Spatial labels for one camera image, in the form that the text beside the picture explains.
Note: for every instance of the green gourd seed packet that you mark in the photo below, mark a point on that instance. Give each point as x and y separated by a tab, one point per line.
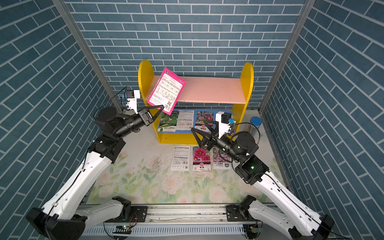
168	123

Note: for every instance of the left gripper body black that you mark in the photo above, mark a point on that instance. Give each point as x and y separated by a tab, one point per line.
146	121

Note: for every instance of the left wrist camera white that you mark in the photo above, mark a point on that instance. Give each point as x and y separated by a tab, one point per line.
131	97

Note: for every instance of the magenta hollyhock seed packet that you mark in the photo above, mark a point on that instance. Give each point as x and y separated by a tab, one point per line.
201	159

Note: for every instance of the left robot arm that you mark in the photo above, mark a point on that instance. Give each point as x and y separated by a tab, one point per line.
59	219

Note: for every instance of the purple flower seed packet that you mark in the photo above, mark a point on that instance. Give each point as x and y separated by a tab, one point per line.
220	160

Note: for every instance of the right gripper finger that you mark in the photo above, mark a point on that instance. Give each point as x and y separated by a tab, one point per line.
201	137
213	127

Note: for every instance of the white text seed packet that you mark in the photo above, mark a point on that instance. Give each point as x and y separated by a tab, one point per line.
181	158

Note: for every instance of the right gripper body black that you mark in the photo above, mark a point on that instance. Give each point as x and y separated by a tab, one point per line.
213	141

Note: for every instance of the yellow shelf with pink board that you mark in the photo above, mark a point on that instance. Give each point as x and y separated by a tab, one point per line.
206	90

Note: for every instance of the mixed flower seed packet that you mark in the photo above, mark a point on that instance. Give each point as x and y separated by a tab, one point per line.
202	116

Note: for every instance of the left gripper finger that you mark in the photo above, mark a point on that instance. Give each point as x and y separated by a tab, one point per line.
159	107
155	113

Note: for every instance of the white text packet lower shelf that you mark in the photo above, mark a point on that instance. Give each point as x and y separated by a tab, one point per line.
185	121

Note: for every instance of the steel bottle blue lid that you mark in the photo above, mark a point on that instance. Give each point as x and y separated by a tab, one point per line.
253	128

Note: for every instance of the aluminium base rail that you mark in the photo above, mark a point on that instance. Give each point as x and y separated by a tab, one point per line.
248	219

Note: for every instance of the floral table mat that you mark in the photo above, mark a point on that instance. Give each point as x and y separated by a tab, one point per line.
142	174

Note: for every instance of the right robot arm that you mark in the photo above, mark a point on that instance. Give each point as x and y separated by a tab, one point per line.
270	192

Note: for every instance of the pink bordered seed packet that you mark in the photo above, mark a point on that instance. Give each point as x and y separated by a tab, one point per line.
167	91

